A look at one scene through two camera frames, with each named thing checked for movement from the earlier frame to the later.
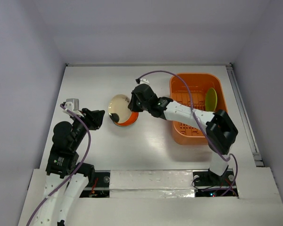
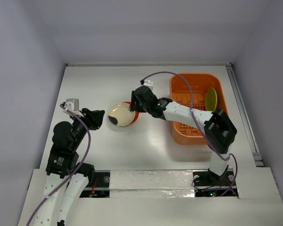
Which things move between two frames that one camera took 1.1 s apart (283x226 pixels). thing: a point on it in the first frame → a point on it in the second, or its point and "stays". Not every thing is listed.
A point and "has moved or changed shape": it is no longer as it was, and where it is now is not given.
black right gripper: [138, 99] stays
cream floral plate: [118, 104] has moved or changed shape
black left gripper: [94, 117] stays
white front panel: [166, 197] stays
